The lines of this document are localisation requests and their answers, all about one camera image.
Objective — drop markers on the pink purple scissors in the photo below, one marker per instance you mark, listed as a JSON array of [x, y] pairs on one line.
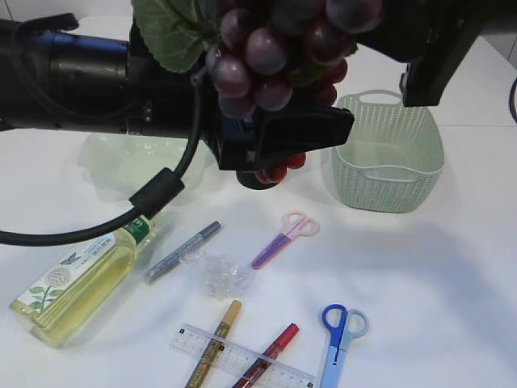
[[295, 224]]

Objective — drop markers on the gold marker pen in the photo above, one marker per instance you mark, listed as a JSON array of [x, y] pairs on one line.
[[208, 356]]

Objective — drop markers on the purple artificial grape bunch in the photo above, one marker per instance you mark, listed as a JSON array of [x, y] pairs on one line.
[[259, 53]]

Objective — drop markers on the black mesh pen holder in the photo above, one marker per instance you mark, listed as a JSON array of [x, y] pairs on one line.
[[255, 180]]

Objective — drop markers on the yellow tea plastic bottle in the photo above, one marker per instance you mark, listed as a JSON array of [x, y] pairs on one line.
[[56, 305]]

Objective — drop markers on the silver marker pen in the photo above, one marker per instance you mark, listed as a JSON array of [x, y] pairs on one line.
[[174, 259]]

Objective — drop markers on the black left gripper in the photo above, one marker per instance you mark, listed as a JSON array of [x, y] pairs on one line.
[[171, 99]]

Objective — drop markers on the green wavy plastic plate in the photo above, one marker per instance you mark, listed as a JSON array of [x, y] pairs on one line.
[[119, 165]]

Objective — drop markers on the clear plastic ruler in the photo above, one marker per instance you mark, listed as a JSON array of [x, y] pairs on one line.
[[234, 360]]

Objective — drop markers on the green plastic woven basket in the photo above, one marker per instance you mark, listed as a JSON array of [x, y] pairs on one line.
[[392, 158]]

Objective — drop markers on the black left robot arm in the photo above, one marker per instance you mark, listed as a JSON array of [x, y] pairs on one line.
[[64, 81]]

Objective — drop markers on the blue scissors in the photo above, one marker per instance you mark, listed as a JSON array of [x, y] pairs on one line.
[[352, 325]]

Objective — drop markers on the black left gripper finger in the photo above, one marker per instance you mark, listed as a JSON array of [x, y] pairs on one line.
[[297, 130]]

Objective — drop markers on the red marker pen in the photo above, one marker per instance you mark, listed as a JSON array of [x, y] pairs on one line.
[[261, 364]]

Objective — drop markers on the clear plastic sheet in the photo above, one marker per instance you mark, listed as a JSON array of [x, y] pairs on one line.
[[221, 276]]

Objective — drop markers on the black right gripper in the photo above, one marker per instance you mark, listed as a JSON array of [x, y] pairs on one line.
[[431, 38]]

